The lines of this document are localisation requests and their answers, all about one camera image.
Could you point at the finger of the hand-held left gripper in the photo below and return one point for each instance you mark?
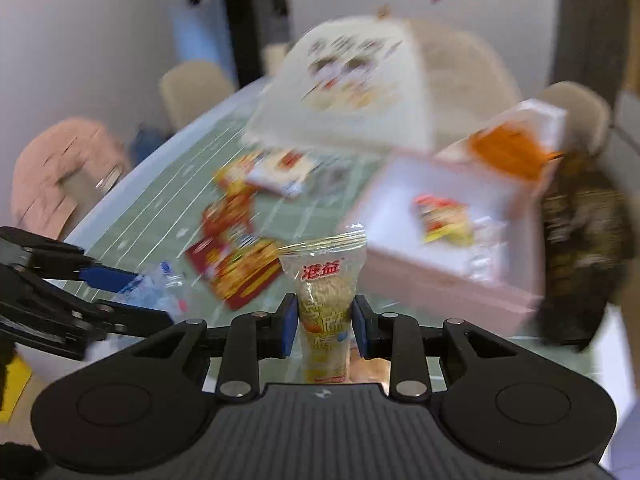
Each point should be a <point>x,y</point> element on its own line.
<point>115,317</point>
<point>107,277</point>

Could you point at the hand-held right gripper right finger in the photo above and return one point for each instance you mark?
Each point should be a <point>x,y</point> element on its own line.
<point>361,330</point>

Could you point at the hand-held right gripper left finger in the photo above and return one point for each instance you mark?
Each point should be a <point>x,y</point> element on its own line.
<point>289,327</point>

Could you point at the clear yellow noodle snack packet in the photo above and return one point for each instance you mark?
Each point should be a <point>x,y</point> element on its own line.
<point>325,305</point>

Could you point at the large red snack packet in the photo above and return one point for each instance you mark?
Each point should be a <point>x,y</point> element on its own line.
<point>235,270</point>

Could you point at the pink storage box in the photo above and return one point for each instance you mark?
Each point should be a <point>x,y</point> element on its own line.
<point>450,260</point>

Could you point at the clear blue plastic packet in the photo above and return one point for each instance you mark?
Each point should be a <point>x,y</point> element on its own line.
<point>160,287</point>

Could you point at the green checked tablecloth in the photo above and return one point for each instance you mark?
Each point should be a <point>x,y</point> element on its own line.
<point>170,200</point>

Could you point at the chair with pink cloth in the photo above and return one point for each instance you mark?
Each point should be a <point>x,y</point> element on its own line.
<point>55,175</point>

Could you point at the yellow object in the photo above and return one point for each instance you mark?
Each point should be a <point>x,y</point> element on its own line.
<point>12,390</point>

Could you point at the small red snack packet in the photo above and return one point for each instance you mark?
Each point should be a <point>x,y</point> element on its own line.
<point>227,217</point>

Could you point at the red yellow packet in box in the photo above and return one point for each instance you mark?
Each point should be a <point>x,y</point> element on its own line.
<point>444,220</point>

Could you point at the blue cloth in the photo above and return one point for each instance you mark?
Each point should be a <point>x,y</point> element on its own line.
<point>147,142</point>

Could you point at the white red snack packet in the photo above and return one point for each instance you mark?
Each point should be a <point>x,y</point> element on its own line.
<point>282,167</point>

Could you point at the red yellow snack packet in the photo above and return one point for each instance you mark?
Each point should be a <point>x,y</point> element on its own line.
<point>237,175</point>

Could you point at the beige chair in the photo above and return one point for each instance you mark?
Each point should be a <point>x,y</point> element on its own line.
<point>195,90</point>
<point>575,110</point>

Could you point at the dark patterned bag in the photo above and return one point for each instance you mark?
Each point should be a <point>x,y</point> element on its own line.
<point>585,245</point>

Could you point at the orange white packet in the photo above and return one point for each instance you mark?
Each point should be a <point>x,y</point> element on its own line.
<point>515,145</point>

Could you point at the cream printed food cover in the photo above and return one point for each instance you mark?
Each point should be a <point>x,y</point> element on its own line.
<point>350,75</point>

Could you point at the cream round-back chair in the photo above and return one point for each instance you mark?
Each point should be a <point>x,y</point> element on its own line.
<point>465,60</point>

